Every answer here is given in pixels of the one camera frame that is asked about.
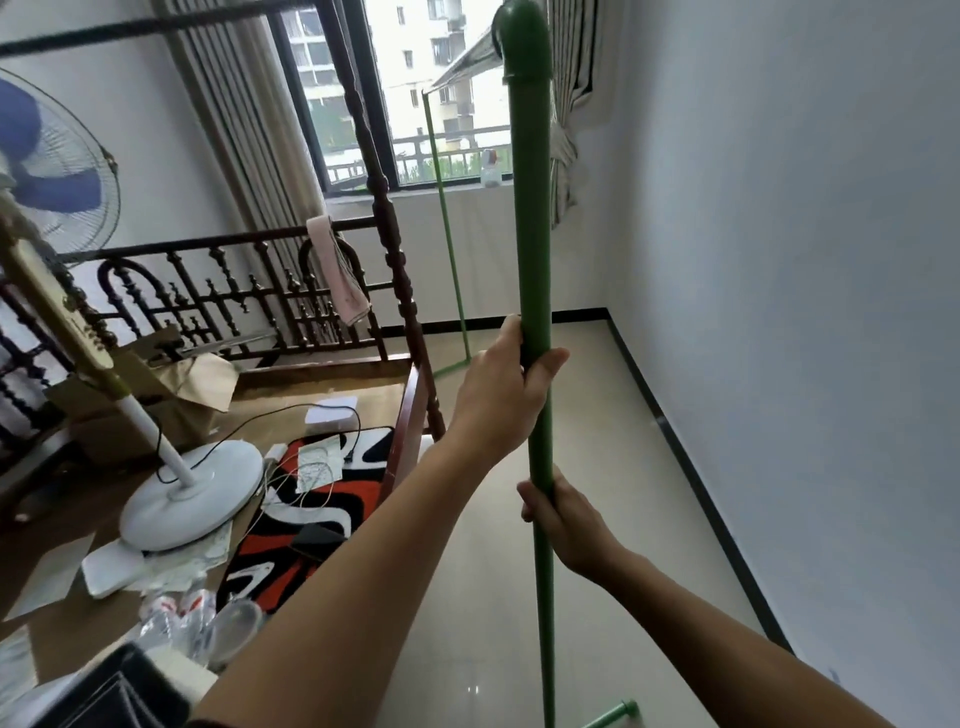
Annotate person's left hand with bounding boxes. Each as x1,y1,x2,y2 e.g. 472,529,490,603
447,314,571,461

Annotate person's right hand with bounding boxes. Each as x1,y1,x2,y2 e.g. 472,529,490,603
516,465,625,581

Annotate thick green pole with elbow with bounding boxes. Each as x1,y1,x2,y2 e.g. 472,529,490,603
493,0,561,728

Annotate person's right forearm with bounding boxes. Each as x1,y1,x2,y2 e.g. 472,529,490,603
591,547,905,728

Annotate person's left forearm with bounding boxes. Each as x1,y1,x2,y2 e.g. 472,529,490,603
191,433,528,728

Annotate thin green pole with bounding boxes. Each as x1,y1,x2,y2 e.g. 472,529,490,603
421,88,474,378

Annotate red black white patterned mat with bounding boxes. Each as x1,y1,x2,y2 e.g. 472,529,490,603
216,425,396,615

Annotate white printed paper sheet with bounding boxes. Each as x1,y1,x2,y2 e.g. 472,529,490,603
295,438,348,495

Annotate plain white paper sheet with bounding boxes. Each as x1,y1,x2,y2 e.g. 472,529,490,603
304,396,360,434

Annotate flat black device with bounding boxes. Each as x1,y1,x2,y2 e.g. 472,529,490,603
291,523,348,561

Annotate green pipe connector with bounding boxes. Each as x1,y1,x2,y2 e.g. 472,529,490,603
583,699,640,728

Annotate pink towel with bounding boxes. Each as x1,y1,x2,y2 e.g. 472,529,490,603
305,214,372,327

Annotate balcony railing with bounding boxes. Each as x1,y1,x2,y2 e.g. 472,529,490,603
324,126,516,189

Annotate striped tied curtain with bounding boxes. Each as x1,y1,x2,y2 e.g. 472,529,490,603
546,0,603,230

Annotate grey horizontal rack bar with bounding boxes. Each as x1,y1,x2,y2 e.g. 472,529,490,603
430,24,513,93

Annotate clear plastic container lid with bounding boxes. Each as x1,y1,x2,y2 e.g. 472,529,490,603
208,597,265,670

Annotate apartment building outside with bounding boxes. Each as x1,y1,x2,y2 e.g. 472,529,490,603
294,0,511,151

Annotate white standing fan blue blades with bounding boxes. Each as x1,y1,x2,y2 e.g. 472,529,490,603
0,67,266,555

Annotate brown cardboard box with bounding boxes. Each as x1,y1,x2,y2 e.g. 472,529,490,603
43,325,241,468

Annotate crumpled clear plastic bags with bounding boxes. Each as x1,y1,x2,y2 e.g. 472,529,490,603
137,576,220,665

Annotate beige pleated curtain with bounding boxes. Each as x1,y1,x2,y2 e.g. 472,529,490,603
152,0,333,234

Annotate white foam block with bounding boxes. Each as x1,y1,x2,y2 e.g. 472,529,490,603
80,543,153,600

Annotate black bag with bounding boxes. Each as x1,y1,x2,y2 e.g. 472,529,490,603
28,641,195,728

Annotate black window frame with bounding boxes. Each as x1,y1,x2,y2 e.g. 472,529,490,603
266,0,520,199

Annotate dark wooden canopy bed frame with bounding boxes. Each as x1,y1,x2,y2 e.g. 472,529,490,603
0,0,448,530

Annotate white cable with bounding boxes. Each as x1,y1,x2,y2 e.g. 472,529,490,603
247,448,339,556

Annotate black cable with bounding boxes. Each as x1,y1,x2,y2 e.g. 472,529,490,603
153,403,363,481

